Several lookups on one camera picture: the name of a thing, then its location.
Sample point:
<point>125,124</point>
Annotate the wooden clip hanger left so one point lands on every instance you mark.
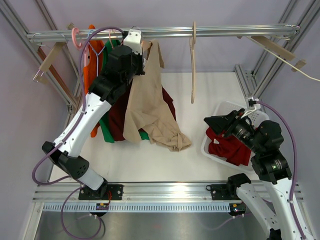
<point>48,59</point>

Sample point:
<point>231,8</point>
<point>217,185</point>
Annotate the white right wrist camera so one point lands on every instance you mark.
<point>252,106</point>

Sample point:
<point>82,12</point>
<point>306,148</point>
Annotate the blue wire hanger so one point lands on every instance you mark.
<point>96,48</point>

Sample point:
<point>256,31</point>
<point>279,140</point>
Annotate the dark maroon t shirt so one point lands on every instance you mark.
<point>167,102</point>

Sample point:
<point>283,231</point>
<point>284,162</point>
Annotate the orange t shirt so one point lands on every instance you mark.
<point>87,82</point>

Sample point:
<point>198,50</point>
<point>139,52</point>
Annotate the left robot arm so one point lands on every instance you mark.
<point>123,63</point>

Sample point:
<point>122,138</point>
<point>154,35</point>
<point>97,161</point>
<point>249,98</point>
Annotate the bright red t shirt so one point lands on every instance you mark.
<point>230,148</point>

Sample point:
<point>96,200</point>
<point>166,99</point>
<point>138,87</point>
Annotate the aluminium frame posts left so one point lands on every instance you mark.
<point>36,87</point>

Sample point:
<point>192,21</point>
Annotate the wooden hanger with metal hook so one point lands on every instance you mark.
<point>145,45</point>

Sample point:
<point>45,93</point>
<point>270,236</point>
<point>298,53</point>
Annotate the wooden clip hanger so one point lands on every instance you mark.
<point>282,54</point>
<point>48,59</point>

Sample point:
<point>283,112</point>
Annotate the wooden clip hanger right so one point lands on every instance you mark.
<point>282,54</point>

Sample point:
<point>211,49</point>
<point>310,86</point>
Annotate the aluminium frame posts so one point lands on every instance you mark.
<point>36,87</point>
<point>303,14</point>

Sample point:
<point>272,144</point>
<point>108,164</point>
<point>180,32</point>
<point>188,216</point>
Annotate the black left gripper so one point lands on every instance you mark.
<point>138,57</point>

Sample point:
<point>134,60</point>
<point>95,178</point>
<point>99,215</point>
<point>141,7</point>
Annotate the metal clothes rail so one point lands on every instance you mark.
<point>283,30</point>

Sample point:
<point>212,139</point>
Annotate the white slotted cable duct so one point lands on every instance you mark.
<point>125,207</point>

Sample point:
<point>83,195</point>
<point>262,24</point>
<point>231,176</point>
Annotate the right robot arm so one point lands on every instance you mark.
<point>285,221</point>

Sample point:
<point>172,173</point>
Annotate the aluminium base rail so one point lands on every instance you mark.
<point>133,192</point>

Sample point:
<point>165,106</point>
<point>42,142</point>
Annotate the pink wire hanger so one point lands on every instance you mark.
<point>112,43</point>

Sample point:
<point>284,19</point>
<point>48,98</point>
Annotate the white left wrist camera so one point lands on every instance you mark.
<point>133,40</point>

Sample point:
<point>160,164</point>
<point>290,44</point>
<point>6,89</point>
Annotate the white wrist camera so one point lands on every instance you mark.
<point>252,106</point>
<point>133,40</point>

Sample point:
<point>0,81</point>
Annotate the beige t shirt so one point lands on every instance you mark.
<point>147,109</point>

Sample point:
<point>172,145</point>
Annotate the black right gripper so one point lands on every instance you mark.
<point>227,122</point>

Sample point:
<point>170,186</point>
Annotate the green t shirt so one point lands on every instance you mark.
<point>105,60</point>

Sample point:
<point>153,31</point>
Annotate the aluminium frame posts right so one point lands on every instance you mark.
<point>303,14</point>

